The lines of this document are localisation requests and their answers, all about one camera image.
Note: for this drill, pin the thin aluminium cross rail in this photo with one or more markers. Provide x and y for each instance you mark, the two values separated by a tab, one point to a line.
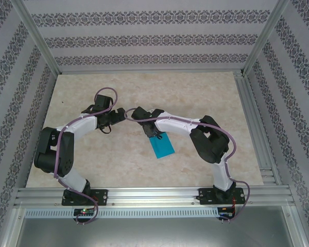
149	71

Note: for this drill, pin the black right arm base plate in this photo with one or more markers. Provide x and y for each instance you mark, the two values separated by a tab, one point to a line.
206	196

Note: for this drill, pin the blue paper sheet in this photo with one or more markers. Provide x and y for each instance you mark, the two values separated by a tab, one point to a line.
163	149

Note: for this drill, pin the long aluminium mounting rail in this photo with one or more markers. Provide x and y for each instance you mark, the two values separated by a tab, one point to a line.
154	195

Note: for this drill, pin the aluminium frame beam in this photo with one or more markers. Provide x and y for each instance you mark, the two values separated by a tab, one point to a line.
14	221
294	223

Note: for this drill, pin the aluminium side rail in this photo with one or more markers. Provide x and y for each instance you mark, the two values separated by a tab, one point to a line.
243	90

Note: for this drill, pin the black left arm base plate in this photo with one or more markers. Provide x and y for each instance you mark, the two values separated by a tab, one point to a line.
101	196

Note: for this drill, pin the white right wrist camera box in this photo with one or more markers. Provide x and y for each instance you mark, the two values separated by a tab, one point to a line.
152	110

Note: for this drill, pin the grey metal sheet shelf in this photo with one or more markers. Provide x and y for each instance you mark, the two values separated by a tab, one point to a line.
154	234

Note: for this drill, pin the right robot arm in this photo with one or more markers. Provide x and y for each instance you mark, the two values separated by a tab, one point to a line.
211	144

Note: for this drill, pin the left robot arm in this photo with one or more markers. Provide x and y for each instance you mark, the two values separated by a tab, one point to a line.
79	126

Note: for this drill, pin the aluminium frame post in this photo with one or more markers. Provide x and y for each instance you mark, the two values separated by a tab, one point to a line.
36	33
266	36

